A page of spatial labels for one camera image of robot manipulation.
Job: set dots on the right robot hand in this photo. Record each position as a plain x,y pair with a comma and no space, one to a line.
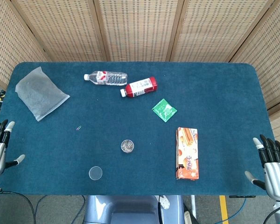
274,175

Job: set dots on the small metal paper clip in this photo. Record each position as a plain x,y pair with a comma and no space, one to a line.
78,128

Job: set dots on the orange biscuit box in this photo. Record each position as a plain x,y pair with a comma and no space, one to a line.
187,154

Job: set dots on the frosted plastic zip bag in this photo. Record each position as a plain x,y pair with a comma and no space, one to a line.
40,93

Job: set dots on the white power strip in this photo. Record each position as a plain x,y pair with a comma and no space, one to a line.
187,217

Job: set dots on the round clear plastic lid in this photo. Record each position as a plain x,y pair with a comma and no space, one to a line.
95,173

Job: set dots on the green snack packet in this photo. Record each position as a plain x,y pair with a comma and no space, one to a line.
164,110

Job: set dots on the clear water bottle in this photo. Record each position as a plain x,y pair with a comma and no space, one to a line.
107,78

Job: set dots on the blue table cloth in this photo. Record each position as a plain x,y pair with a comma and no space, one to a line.
140,121

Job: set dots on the robot torso base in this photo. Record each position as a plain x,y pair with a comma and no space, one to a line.
133,210

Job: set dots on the red drink bottle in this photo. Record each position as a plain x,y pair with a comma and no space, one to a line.
140,87

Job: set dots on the woven bamboo folding screen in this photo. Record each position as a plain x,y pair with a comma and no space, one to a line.
140,30

